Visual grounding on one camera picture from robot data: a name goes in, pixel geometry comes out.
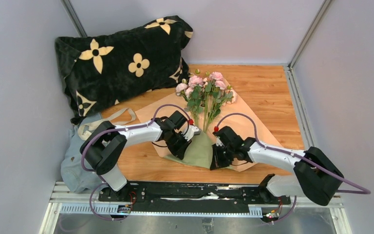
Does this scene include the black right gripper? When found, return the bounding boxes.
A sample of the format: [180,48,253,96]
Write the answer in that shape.
[210,142,235,169]

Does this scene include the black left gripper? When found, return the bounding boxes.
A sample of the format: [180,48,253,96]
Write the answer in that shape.
[167,131,192,160]

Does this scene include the green and peach wrapping paper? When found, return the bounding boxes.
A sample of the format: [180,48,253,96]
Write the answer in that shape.
[135,93,281,169]

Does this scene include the pink fake flower stem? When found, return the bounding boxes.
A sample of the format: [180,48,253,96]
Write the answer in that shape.
[175,79,204,126]
[188,72,211,132]
[207,72,237,124]

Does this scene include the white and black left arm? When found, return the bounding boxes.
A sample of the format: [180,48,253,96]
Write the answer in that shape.
[80,111,201,201]

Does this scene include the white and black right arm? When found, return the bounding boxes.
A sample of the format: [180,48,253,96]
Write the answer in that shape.
[213,126,344,206]

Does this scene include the light blue cloth bag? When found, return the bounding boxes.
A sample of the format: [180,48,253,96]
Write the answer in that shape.
[60,126,102,193]

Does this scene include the black floral pillow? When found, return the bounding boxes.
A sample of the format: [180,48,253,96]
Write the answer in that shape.
[55,16,193,125]

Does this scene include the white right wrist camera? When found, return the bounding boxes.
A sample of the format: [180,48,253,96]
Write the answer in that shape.
[215,136,224,147]

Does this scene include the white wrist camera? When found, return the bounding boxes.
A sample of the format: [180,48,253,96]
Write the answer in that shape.
[215,136,224,147]
[184,125,201,141]

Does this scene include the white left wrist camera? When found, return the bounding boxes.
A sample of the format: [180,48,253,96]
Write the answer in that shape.
[184,125,201,141]

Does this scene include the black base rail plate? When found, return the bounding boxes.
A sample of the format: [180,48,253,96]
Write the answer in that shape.
[98,181,291,215]

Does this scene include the cream ribbon strap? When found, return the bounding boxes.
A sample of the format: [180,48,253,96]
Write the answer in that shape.
[77,107,137,141]

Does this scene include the aluminium frame rail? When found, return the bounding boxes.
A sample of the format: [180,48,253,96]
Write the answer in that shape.
[39,181,352,234]

